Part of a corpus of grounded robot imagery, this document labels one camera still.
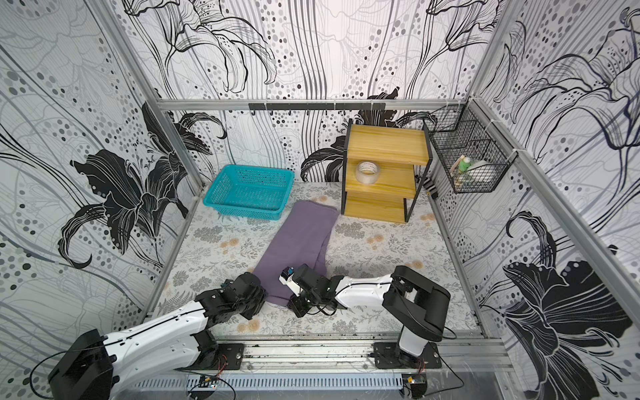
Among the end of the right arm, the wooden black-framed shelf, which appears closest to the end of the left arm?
the end of the right arm

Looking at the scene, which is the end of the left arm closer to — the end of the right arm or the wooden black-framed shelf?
the end of the right arm

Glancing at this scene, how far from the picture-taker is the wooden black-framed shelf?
0.85 metres
